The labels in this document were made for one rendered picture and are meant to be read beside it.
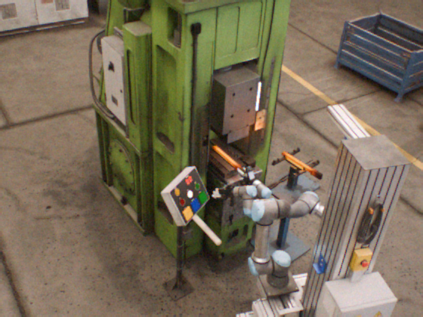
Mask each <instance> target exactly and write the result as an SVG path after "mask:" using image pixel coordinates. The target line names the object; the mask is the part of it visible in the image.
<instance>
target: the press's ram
mask: <svg viewBox="0 0 423 317"><path fill-rule="evenodd" d="M213 75H214V78H213V89H212V100H211V126H212V127H213V128H215V129H216V131H218V132H219V133H221V134H222V135H224V134H227V133H230V132H233V131H236V130H238V129H240V128H245V127H247V125H248V126H249V125H253V124H254V123H255V114H256V109H257V103H258V87H259V81H260V76H259V75H257V74H255V73H254V72H253V71H251V70H250V69H248V68H247V67H245V66H243V65H242V64H241V63H238V64H233V65H232V69H229V70H227V71H219V70H216V69H213Z"/></svg>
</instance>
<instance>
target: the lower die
mask: <svg viewBox="0 0 423 317"><path fill-rule="evenodd" d="M210 141H211V142H212V143H213V144H214V145H216V146H217V147H218V148H220V149H221V150H222V151H223V152H224V153H226V154H227V155H228V156H229V157H230V158H231V159H232V160H234V161H235V162H236V163H237V164H238V165H239V164H241V161H240V160H239V159H238V160H237V157H236V156H235V158H234V154H233V153H232V154H231V152H230V151H229V150H228V151H227V148H224V146H223V145H221V143H219V142H218V141H216V139H215V138H213V139H210ZM209 154H210V156H209V157H208V158H210V157H212V158H210V161H209V164H210V165H211V166H212V168H213V169H215V165H216V172H217V173H218V169H219V167H220V166H222V167H223V168H221V167H220V169H219V174H220V175H221V176H222V177H223V178H224V179H225V180H226V179H230V178H231V177H232V175H233V177H234V176H236V175H237V174H238V171H237V170H236V169H235V167H234V166H233V165H232V164H231V163H230V162H228V160H227V159H226V158H225V157H223V156H222V155H221V154H220V153H219V152H217V151H216V149H215V148H213V147H212V146H211V145H210V144H209ZM214 159H216V162H215V160H214ZM213 160H214V161H213ZM212 161H213V163H212ZM216 163H219V164H216ZM241 167H242V168H245V164H243V163H242V164H241Z"/></svg>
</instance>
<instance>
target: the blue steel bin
mask: <svg viewBox="0 0 423 317"><path fill-rule="evenodd" d="M340 63H342V64H344V65H345V66H348V67H350V68H351V69H353V70H355V71H356V72H359V73H361V74H363V75H364V76H365V77H369V78H370V79H372V80H374V81H375V82H378V83H380V84H381V85H384V86H385V87H387V88H390V89H391V90H392V91H394V92H397V93H398V95H397V98H395V99H394V100H395V101H397V102H398V103H399V102H401V101H403V94H404V93H406V92H410V91H412V90H414V89H416V88H418V87H420V86H423V29H419V28H418V27H415V26H413V25H411V24H408V23H405V22H403V21H402V20H399V19H395V18H394V17H391V16H389V15H388V14H384V13H383V10H379V11H378V13H377V14H373V15H370V16H365V17H361V18H357V19H355V20H352V21H348V20H346V21H345V22H344V27H343V30H342V36H341V41H340V45H339V49H338V54H337V57H336V61H335V65H334V66H333V67H335V68H336V69H338V68H341V66H340Z"/></svg>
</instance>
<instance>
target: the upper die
mask: <svg viewBox="0 0 423 317"><path fill-rule="evenodd" d="M211 131H212V132H214V133H216V135H217V136H219V137H220V138H221V139H222V140H223V141H224V142H225V143H232V142H233V141H236V140H238V139H241V138H244V137H247V136H248V134H249V126H248V125H247V127H245V128H240V129H238V130H236V131H233V132H230V133H227V134H224V135H222V134H221V133H219V132H218V131H216V129H215V128H213V127H212V126H211Z"/></svg>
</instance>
